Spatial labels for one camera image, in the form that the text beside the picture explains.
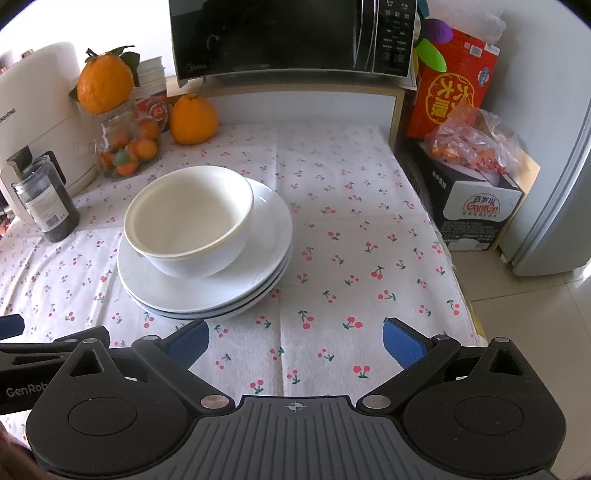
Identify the cherry print tablecloth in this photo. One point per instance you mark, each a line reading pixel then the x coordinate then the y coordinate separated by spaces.
pixel 346 230

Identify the white bowl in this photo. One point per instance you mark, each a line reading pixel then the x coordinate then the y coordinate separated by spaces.
pixel 184 207
pixel 250 203
pixel 194 267

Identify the plain white plate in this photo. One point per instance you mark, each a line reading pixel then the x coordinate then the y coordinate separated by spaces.
pixel 268 240

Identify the grey refrigerator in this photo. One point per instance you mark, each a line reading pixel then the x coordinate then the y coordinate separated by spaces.
pixel 554 184

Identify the glass jar of small oranges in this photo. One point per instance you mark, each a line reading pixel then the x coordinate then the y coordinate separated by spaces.
pixel 127 147

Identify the white air fryer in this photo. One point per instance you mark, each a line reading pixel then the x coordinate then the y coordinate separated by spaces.
pixel 37 115

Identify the wooden microwave stand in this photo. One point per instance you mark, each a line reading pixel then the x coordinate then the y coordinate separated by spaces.
pixel 300 108

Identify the black microwave oven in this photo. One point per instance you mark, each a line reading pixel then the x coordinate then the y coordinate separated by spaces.
pixel 277 32

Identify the large orange with leaves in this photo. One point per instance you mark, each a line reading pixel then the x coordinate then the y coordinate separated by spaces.
pixel 104 83

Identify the clear bag of snacks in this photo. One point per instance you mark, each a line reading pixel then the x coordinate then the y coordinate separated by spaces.
pixel 471 143

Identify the black and white cardboard box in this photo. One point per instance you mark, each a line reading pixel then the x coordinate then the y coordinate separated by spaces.
pixel 480 217

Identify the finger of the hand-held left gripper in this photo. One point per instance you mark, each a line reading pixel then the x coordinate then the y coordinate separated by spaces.
pixel 11 326
pixel 46 350

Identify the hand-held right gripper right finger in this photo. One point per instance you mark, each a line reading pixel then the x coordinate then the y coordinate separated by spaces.
pixel 404 344

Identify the clear jar with dark contents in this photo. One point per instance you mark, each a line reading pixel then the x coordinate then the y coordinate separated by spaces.
pixel 48 203

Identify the purple and green toy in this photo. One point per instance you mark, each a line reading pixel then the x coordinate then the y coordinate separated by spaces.
pixel 436 32

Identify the red gift box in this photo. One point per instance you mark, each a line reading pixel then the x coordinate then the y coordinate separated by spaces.
pixel 448 101

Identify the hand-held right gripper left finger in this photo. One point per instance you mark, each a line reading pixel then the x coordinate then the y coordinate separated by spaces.
pixel 189 344

